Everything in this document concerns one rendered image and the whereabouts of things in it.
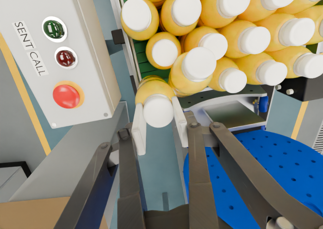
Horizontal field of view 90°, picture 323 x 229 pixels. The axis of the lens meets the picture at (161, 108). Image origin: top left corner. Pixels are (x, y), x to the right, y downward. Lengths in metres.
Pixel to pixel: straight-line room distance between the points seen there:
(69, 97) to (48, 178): 0.61
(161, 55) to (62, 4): 0.14
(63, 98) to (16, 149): 1.85
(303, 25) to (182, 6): 0.18
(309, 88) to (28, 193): 0.93
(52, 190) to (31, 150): 1.28
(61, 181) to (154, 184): 1.37
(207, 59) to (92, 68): 0.16
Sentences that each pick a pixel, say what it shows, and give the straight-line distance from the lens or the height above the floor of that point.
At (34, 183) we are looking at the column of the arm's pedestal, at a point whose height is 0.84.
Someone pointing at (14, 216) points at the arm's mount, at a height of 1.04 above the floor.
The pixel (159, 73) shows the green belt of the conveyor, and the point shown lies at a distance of 0.44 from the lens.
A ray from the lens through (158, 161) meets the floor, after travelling 1.79.
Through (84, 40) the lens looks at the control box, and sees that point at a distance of 0.25.
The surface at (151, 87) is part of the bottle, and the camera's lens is 0.23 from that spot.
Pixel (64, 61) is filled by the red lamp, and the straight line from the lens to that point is 0.25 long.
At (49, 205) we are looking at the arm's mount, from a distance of 0.59.
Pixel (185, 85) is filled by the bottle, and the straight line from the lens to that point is 0.24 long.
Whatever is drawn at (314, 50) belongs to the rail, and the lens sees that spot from 0.52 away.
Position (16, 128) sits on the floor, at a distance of 1.96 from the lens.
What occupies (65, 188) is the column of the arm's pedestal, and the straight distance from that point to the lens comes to 0.76.
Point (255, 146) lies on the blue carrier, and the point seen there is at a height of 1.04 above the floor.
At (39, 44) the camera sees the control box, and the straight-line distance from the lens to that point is 0.27.
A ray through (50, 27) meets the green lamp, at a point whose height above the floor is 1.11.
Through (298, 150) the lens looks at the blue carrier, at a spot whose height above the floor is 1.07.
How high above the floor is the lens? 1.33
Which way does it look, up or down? 66 degrees down
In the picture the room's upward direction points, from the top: 171 degrees clockwise
